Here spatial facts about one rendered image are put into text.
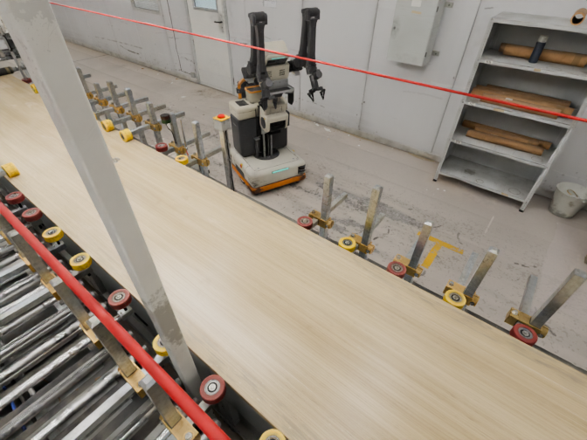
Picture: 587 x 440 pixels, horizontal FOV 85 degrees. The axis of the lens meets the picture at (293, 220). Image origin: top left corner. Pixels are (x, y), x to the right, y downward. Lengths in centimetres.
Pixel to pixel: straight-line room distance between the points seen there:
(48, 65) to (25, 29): 4
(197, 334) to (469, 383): 93
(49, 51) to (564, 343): 290
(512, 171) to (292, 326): 336
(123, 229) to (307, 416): 75
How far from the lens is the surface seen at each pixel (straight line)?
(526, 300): 171
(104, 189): 67
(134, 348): 27
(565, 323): 301
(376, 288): 139
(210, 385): 117
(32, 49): 59
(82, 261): 169
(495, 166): 418
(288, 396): 114
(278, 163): 331
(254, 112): 326
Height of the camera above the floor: 197
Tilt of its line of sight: 41 degrees down
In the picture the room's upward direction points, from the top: 1 degrees clockwise
